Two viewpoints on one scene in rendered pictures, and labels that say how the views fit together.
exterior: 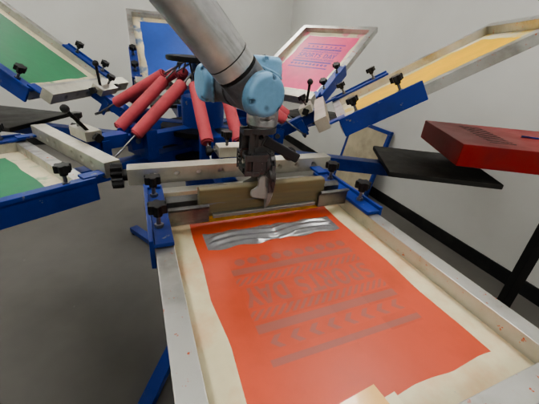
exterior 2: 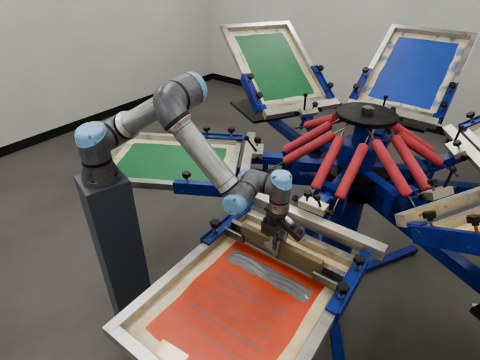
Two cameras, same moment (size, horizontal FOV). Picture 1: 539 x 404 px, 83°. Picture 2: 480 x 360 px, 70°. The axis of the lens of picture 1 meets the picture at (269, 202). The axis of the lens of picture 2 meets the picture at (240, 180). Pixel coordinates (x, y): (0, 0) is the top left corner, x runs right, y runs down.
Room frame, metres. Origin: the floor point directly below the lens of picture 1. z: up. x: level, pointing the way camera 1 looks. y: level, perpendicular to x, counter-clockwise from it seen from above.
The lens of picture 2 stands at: (0.11, -0.75, 1.99)
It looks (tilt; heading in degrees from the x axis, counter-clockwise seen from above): 33 degrees down; 60
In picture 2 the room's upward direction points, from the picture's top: 1 degrees clockwise
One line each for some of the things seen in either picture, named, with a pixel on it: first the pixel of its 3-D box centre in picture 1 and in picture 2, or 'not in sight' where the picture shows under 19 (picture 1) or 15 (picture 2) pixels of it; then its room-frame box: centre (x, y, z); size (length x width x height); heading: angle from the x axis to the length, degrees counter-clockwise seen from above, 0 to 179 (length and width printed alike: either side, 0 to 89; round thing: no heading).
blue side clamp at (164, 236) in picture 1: (157, 219); (226, 226); (0.65, 0.28, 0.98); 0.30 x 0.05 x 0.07; 24
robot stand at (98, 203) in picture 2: not in sight; (126, 276); (0.21, 0.57, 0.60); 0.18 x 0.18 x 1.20; 7
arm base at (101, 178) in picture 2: not in sight; (98, 168); (0.21, 0.57, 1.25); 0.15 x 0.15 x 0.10
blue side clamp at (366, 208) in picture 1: (342, 195); (347, 287); (0.88, -0.23, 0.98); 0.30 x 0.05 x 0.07; 24
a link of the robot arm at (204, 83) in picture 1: (226, 83); (252, 182); (0.66, 0.11, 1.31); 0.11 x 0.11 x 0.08; 34
